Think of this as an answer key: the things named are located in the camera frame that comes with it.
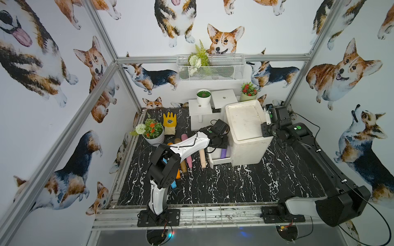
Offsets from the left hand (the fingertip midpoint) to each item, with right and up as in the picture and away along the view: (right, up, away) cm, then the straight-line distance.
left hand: (228, 142), depth 89 cm
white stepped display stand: (-16, +16, +18) cm, 29 cm away
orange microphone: (-28, -17, -5) cm, 33 cm away
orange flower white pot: (-44, +6, +1) cm, 44 cm away
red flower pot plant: (+14, +30, +6) cm, 34 cm away
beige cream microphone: (-15, -9, +3) cm, 18 cm away
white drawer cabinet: (+8, +1, -15) cm, 17 cm away
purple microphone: (-2, -8, +3) cm, 9 cm away
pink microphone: (-23, -11, +3) cm, 25 cm away
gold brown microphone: (-26, -13, +1) cm, 29 cm away
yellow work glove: (-39, +11, +21) cm, 45 cm away
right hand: (+17, +10, -11) cm, 23 cm away
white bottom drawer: (-5, -9, +4) cm, 11 cm away
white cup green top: (-14, +28, +6) cm, 32 cm away
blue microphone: (-30, -21, -7) cm, 38 cm away
